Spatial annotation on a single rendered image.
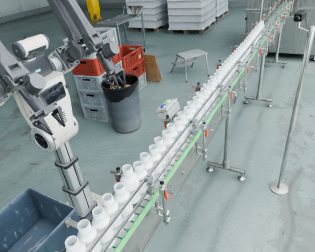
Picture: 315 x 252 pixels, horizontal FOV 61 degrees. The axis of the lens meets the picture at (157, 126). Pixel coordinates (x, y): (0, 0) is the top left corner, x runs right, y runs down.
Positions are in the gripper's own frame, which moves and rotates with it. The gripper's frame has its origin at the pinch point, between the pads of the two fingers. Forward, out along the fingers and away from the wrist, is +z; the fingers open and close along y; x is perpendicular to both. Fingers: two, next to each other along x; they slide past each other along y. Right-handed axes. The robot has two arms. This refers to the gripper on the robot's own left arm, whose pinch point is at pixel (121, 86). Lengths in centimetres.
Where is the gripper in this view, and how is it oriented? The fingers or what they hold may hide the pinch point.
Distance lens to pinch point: 140.6
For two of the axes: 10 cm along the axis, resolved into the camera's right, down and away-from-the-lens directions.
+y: 4.4, -5.0, 7.5
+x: -7.5, 2.6, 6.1
